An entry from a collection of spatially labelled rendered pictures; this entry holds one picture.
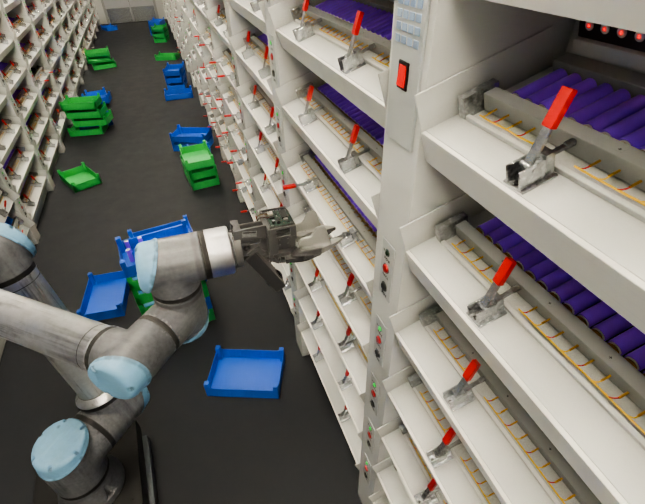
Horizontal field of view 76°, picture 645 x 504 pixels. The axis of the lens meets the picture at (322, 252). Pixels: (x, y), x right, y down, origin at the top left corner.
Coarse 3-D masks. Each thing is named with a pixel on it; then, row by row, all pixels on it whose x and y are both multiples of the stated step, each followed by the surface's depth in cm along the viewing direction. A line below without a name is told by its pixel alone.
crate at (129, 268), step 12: (168, 228) 187; (180, 228) 190; (120, 240) 178; (132, 240) 183; (144, 240) 185; (120, 252) 177; (132, 252) 182; (120, 264) 165; (132, 264) 176; (132, 276) 170
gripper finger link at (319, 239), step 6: (318, 228) 78; (324, 228) 78; (312, 234) 78; (318, 234) 79; (324, 234) 79; (300, 240) 78; (306, 240) 79; (312, 240) 79; (318, 240) 80; (324, 240) 80; (330, 240) 82; (336, 240) 82; (300, 246) 79; (306, 246) 80; (312, 246) 80; (318, 246) 80; (324, 246) 80; (330, 246) 81
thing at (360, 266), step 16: (304, 144) 125; (288, 160) 126; (304, 176) 121; (304, 192) 116; (320, 208) 108; (336, 208) 106; (352, 208) 104; (336, 224) 102; (352, 256) 93; (368, 256) 91; (352, 272) 95; (368, 272) 88; (368, 288) 81
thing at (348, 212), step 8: (304, 160) 125; (312, 160) 121; (304, 168) 122; (312, 168) 118; (320, 176) 114; (328, 184) 110; (320, 192) 112; (328, 192) 110; (336, 192) 107; (336, 200) 104; (344, 200) 103; (344, 208) 101; (352, 216) 98; (352, 224) 98; (360, 224) 95; (360, 232) 94; (368, 232) 93; (368, 240) 91; (360, 248) 92
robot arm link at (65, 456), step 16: (80, 416) 123; (48, 432) 118; (64, 432) 118; (80, 432) 117; (96, 432) 121; (48, 448) 114; (64, 448) 114; (80, 448) 114; (96, 448) 120; (32, 464) 113; (48, 464) 111; (64, 464) 112; (80, 464) 115; (96, 464) 121; (48, 480) 113; (64, 480) 114; (80, 480) 117; (96, 480) 122; (64, 496) 119
